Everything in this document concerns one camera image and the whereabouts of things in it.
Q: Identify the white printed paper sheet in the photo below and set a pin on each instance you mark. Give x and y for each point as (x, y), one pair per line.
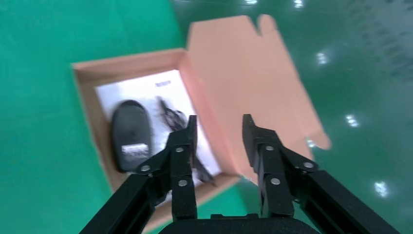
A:
(145, 88)

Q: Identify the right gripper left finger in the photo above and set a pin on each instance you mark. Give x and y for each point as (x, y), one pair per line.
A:
(180, 168)

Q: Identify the green table cloth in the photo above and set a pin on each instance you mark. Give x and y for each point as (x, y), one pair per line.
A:
(38, 97)

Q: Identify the brown cardboard box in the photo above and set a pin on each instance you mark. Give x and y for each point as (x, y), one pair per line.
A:
(245, 80)

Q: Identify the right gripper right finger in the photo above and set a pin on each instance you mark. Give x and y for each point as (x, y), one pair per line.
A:
(274, 174)

